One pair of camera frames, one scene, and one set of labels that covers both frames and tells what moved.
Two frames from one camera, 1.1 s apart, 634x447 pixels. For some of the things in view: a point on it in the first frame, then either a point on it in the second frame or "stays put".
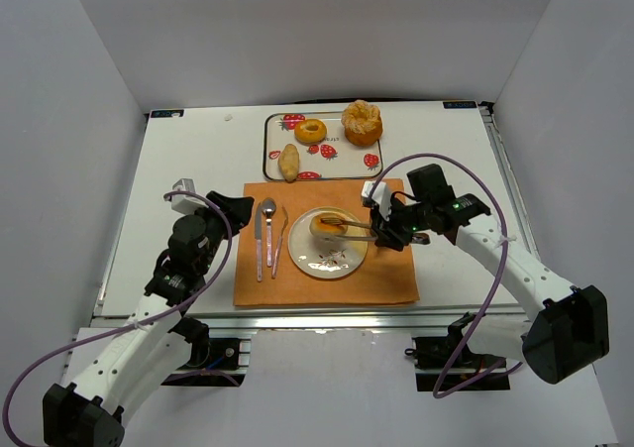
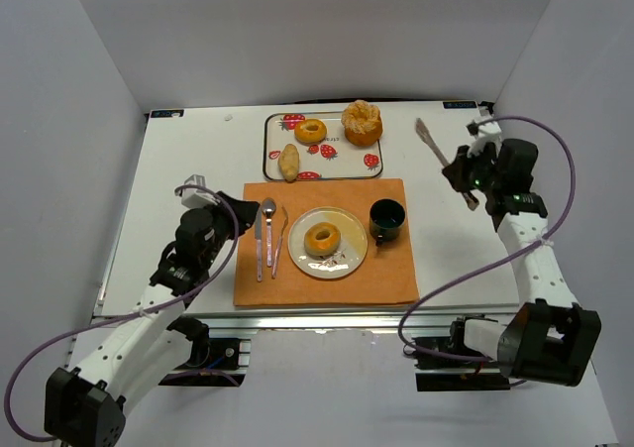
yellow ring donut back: (310, 131) stays put
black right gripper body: (387, 227) to (460, 170)
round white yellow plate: (322, 258) stays put
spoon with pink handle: (268, 206) stays put
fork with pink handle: (279, 243) stays put
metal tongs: (373, 237) to (424, 135)
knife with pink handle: (259, 239) stays put
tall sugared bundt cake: (362, 122) stays put
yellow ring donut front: (328, 229) to (322, 247)
